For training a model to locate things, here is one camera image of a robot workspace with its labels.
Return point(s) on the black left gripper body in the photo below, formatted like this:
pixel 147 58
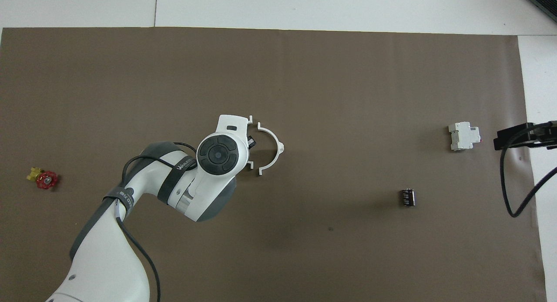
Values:
pixel 251 141

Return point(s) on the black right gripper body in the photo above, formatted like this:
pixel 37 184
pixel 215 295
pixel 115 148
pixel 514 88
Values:
pixel 552 134

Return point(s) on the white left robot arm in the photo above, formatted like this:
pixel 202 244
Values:
pixel 109 258

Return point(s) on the white circuit breaker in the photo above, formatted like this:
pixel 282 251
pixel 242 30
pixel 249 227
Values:
pixel 463 136

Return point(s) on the brown paper table mat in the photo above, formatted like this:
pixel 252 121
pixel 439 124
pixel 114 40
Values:
pixel 348 97

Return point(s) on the black cylindrical capacitor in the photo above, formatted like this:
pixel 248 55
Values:
pixel 407 197

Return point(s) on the red yellow valve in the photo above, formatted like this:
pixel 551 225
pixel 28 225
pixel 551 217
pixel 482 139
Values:
pixel 46 180

